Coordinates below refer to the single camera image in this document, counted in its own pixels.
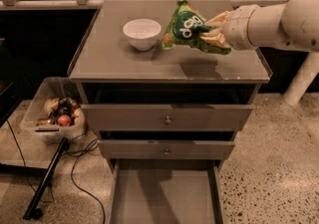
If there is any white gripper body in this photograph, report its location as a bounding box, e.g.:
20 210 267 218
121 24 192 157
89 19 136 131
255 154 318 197
223 5 259 51

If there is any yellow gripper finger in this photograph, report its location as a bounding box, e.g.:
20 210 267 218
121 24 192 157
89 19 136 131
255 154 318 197
200 30 230 49
204 11 232 28

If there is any green rice chip bag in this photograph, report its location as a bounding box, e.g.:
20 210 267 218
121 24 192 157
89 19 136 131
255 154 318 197
161 0 231 55

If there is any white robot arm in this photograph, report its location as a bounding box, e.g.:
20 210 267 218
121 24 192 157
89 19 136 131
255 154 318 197
199 0 319 52

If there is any grey drawer cabinet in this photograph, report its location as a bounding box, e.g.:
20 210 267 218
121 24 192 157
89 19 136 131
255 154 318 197
67 0 273 224

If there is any top grey drawer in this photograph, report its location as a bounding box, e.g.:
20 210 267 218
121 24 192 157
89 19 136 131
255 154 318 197
82 104 252 131

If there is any grey drawer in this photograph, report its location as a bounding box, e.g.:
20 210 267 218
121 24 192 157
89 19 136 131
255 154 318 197
82 104 252 131
107 159 226 224
99 139 234 160

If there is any middle grey drawer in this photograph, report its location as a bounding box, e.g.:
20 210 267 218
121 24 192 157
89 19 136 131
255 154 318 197
99 139 234 160

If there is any bottom grey drawer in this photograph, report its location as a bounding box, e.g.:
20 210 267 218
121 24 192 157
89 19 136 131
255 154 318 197
107 159 226 224

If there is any white railing bar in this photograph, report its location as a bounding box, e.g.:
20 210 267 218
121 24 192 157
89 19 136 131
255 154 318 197
0 0 288 10

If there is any white ceramic bowl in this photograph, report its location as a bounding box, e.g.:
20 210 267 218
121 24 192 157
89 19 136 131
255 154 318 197
123 19 161 51

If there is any red apple in bin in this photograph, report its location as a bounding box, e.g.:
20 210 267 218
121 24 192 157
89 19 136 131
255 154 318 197
58 114 72 126

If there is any clear plastic bin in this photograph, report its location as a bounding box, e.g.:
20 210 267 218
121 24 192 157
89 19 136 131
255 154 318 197
20 77 87 143

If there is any black metal leg bar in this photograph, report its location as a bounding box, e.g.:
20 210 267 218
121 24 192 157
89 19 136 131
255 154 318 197
23 138 68 220

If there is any white pillar post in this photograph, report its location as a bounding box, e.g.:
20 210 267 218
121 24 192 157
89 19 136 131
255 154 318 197
283 51 319 106

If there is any black cable on floor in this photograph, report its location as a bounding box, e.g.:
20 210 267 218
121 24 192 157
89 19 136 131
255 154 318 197
61 129 107 224

